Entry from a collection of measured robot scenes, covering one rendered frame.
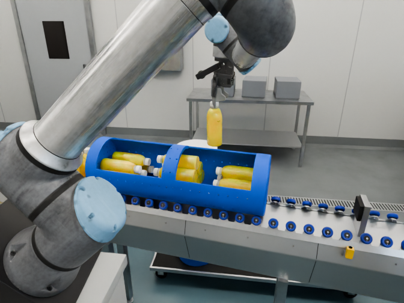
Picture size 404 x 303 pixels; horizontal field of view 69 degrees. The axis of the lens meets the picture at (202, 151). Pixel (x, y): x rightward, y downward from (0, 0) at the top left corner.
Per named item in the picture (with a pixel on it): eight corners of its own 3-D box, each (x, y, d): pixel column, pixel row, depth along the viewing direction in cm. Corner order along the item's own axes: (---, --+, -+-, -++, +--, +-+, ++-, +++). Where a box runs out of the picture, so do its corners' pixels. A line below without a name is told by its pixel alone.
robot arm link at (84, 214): (69, 282, 69) (118, 240, 63) (14, 230, 67) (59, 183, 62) (100, 244, 83) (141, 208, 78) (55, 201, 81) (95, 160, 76)
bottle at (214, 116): (204, 143, 142) (203, 104, 135) (216, 140, 145) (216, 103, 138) (212, 148, 137) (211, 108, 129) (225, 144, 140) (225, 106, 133)
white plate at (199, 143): (168, 143, 200) (168, 145, 201) (184, 158, 177) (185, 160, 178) (205, 136, 212) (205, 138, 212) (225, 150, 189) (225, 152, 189)
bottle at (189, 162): (194, 171, 140) (158, 167, 145) (198, 169, 147) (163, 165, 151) (195, 157, 139) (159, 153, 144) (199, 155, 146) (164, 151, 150)
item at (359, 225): (363, 237, 128) (371, 207, 122) (353, 235, 129) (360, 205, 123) (358, 223, 137) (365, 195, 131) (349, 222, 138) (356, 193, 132)
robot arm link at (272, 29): (327, 12, 49) (263, 59, 115) (278, -48, 47) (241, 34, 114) (273, 63, 51) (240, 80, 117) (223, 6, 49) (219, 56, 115)
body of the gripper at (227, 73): (229, 89, 125) (232, 59, 120) (210, 87, 127) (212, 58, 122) (233, 86, 132) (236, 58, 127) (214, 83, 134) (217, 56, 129)
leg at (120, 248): (130, 305, 204) (121, 230, 179) (122, 303, 205) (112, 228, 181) (134, 298, 209) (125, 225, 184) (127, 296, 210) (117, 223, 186)
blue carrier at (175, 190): (262, 229, 129) (269, 168, 119) (88, 199, 150) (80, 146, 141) (267, 198, 154) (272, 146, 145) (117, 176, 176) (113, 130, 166)
